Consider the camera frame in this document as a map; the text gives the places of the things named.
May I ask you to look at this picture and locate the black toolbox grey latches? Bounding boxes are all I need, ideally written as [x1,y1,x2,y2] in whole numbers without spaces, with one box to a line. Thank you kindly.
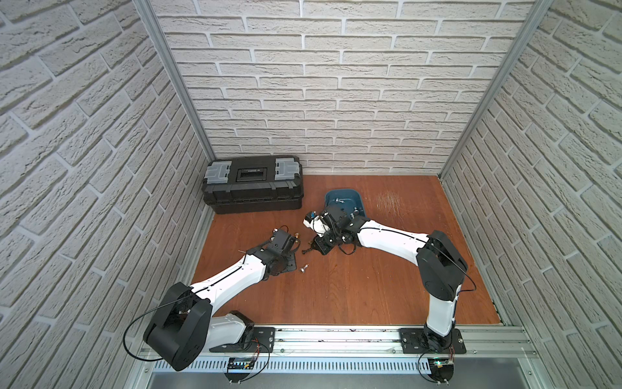
[202,155,304,215]

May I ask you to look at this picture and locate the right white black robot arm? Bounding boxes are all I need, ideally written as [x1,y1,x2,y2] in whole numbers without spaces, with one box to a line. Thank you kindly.
[304,206,468,352]

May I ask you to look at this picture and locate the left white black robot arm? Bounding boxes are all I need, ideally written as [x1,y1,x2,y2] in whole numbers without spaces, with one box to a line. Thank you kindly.
[143,230,300,371]

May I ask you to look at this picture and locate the left controller board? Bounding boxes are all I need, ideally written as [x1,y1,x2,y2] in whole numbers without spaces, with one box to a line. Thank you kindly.
[225,357,259,383]

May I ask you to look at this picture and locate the controller board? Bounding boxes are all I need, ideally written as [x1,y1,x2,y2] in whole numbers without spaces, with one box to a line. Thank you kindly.
[225,357,259,383]
[429,358,455,385]

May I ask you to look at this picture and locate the aluminium front rail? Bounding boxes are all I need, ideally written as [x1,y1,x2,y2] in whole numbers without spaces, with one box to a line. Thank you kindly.
[140,323,538,361]

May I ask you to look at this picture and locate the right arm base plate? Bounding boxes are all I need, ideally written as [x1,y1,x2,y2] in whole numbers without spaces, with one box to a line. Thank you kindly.
[398,327,467,355]

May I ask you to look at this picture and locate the teal plastic storage bin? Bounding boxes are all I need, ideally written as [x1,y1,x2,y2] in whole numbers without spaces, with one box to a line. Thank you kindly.
[325,189,366,217]

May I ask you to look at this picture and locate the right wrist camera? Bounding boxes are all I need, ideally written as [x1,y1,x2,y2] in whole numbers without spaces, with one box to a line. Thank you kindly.
[303,212,327,237]

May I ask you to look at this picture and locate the right controller board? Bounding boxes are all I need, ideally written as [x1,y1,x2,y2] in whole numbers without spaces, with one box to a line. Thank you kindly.
[429,358,455,385]

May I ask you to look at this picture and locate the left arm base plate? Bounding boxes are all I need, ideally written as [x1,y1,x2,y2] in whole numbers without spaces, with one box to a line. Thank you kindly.
[209,327,275,353]

